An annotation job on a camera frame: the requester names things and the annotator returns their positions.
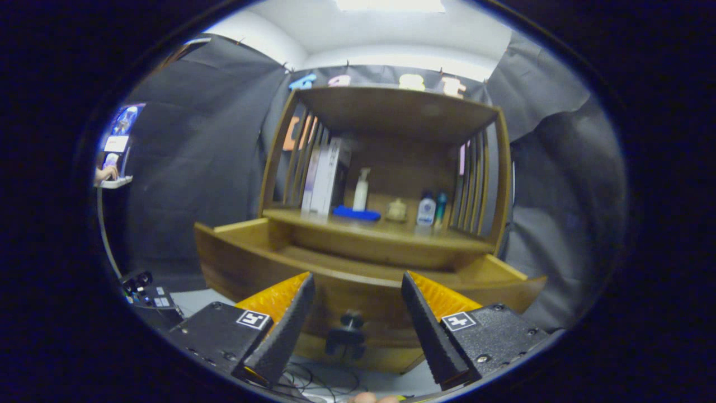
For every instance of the white book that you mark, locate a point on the white book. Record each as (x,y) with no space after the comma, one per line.
(327,179)

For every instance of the black round drawer knob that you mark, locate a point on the black round drawer knob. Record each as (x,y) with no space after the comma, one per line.
(348,336)

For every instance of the blue cloth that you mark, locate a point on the blue cloth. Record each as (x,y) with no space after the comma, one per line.
(356,213)

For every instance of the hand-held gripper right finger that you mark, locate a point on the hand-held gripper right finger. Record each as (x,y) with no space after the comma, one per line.
(430,330)

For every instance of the black stereo camera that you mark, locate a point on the black stereo camera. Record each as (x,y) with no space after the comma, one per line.
(137,281)

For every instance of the pale purple book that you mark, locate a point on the pale purple book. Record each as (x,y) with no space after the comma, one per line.
(309,182)

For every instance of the wooden countertop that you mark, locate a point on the wooden countertop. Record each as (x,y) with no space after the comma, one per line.
(391,232)

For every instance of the beige ceramic lidded cup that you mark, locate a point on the beige ceramic lidded cup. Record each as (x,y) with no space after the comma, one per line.
(396,211)

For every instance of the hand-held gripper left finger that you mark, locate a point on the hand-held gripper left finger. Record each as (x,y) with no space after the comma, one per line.
(288,330)

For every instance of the white computer stand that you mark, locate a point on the white computer stand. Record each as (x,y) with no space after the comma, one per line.
(117,182)

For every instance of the wooden cabinet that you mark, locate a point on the wooden cabinet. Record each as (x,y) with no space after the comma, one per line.
(403,168)

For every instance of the wooden cabinet door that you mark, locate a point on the wooden cabinet door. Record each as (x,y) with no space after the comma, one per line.
(391,358)
(313,346)

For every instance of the computer monitor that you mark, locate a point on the computer monitor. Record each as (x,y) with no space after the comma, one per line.
(120,131)

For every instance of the white spray bottle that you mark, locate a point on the white spray bottle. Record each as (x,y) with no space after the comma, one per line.
(361,193)

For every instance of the black electronic box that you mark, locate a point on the black electronic box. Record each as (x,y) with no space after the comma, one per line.
(156,305)

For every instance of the white lotion bottle blue cap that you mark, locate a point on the white lotion bottle blue cap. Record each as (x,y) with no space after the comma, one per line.
(426,211)

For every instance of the teal bottle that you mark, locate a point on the teal bottle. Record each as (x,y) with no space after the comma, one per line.
(441,207)

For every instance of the black backdrop cloth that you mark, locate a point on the black backdrop cloth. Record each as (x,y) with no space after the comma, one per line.
(196,196)

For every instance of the wooden drawer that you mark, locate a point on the wooden drawer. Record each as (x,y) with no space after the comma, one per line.
(358,296)

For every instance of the black smartphone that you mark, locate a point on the black smartphone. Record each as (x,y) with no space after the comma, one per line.
(196,40)

